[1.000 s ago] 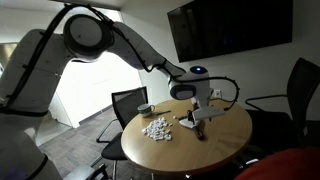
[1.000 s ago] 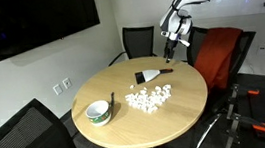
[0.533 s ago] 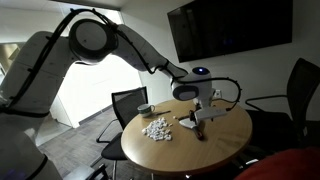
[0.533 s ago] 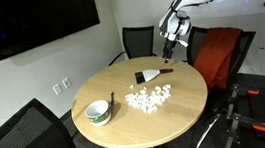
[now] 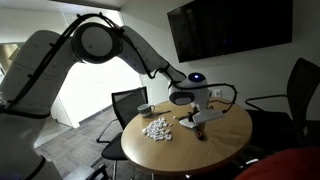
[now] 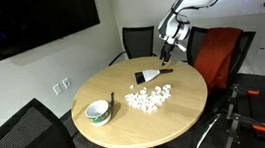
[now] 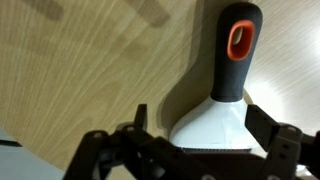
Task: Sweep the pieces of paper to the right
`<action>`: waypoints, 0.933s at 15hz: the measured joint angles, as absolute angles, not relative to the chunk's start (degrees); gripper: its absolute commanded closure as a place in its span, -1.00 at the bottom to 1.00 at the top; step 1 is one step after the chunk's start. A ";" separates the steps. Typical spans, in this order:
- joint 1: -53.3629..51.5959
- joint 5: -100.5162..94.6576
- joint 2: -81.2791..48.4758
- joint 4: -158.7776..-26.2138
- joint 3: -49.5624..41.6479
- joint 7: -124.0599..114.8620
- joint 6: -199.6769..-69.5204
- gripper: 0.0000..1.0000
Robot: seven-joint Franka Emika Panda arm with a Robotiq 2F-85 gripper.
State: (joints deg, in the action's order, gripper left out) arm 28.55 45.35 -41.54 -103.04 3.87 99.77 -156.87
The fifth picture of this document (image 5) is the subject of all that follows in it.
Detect pile of white paper pieces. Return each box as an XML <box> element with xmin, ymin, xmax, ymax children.
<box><xmin>141</xmin><ymin>117</ymin><xmax>174</xmax><ymax>142</ymax></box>

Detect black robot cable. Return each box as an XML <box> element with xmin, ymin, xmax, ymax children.
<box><xmin>0</xmin><ymin>12</ymin><xmax>238</xmax><ymax>116</ymax></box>

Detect white hand brush black bristles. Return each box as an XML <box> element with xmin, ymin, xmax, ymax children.
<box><xmin>178</xmin><ymin>114</ymin><xmax>205</xmax><ymax>140</ymax></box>

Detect black wall mounted television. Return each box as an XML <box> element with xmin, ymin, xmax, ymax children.
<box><xmin>166</xmin><ymin>0</ymin><xmax>294</xmax><ymax>64</ymax></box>

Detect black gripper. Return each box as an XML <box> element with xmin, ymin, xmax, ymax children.
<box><xmin>187</xmin><ymin>102</ymin><xmax>203</xmax><ymax>124</ymax></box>

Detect black mesh office chair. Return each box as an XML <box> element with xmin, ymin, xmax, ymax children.
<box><xmin>244</xmin><ymin>57</ymin><xmax>320</xmax><ymax>158</ymax></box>
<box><xmin>95</xmin><ymin>85</ymin><xmax>150</xmax><ymax>180</ymax></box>

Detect white green ceramic cup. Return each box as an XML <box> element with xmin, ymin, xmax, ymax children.
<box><xmin>137</xmin><ymin>103</ymin><xmax>157</xmax><ymax>118</ymax></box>

